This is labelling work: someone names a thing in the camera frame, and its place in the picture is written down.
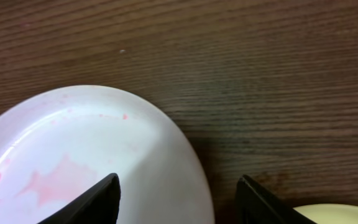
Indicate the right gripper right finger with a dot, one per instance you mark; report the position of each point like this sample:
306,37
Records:
256,205

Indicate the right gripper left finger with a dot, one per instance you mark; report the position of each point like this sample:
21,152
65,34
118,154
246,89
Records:
99,204

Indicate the yellow-green plate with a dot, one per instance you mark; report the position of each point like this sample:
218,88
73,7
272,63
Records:
330,213

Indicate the white plate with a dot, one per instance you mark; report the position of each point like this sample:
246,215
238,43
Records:
58,144

